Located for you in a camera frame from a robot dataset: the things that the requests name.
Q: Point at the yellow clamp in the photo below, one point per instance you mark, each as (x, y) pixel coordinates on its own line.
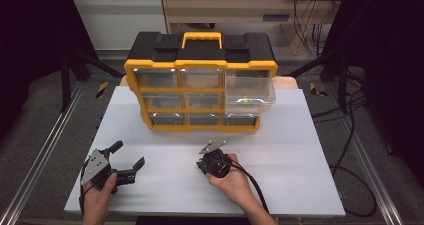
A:
(315, 90)
(102, 89)

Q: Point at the yellow clamp left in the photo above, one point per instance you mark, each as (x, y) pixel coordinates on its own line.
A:
(102, 89)

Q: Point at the black metal stand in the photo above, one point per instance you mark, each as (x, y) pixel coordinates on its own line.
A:
(342, 81)
(65, 81)

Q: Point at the aluminium rail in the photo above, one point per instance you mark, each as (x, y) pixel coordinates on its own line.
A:
(366, 158)
(40, 155)

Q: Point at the group of clear organizer drawers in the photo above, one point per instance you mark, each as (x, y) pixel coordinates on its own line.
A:
(156, 78)

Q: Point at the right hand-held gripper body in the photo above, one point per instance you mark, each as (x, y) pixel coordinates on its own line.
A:
(216, 161)

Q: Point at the wooden cabinet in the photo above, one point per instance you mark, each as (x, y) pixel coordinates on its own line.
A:
(233, 10)

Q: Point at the wooden board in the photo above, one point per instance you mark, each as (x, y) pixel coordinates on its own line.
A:
(286, 82)

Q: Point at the yellow clamp right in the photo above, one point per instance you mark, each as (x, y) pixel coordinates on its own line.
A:
(315, 90)

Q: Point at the clear plastic drawer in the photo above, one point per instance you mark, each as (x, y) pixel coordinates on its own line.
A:
(250, 88)

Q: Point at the person's left hand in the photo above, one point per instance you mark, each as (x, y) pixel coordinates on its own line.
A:
(98, 198)

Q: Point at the yellow foam earplug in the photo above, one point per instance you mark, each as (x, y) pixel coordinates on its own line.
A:
(246, 100)

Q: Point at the yellow and black drawer organizer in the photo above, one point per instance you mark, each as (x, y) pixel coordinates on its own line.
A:
(200, 53)

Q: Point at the person's right hand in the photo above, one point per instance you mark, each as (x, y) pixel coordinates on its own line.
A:
(233, 185)

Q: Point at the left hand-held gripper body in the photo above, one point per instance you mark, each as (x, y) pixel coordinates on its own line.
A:
(96, 166)

